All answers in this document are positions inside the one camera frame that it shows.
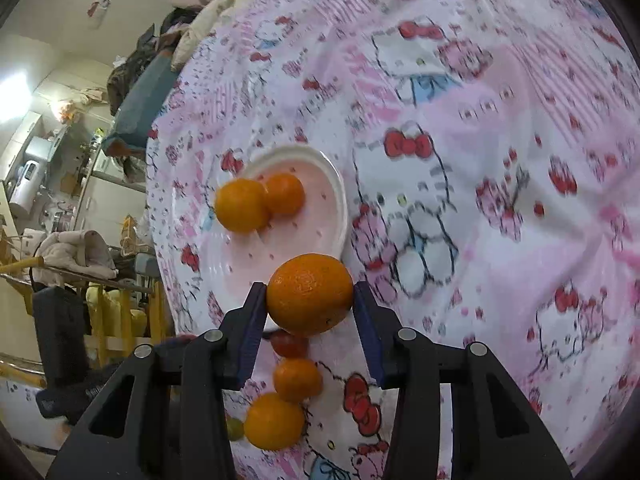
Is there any medium orange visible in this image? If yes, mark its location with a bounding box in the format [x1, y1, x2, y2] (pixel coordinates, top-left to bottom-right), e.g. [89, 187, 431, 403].
[244, 392, 306, 451]

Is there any small orange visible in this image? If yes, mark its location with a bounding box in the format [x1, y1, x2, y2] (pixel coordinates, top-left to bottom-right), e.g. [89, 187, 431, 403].
[265, 172, 306, 217]
[272, 358, 323, 403]

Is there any red cherry tomato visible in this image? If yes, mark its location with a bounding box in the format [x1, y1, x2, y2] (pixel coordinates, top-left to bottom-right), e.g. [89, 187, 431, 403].
[269, 330, 309, 359]

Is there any large orange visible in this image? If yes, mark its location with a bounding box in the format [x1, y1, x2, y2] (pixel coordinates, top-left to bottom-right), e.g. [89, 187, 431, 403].
[214, 179, 271, 234]

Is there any left hand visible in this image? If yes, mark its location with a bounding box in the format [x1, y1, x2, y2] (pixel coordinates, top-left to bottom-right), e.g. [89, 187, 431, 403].
[157, 334, 196, 349]

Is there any green grape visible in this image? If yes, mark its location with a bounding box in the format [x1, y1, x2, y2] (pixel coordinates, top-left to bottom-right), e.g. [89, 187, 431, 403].
[226, 417, 244, 442]

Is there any teal pillow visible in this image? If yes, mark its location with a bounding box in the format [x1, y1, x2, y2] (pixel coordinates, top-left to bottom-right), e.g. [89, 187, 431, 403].
[101, 52, 178, 158]

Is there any pink white bowl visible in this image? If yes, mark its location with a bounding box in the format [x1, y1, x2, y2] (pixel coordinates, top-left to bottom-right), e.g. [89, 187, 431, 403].
[200, 144, 349, 312]

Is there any pink cartoon bedsheet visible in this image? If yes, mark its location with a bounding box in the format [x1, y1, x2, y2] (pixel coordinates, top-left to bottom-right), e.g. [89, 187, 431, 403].
[146, 0, 639, 474]

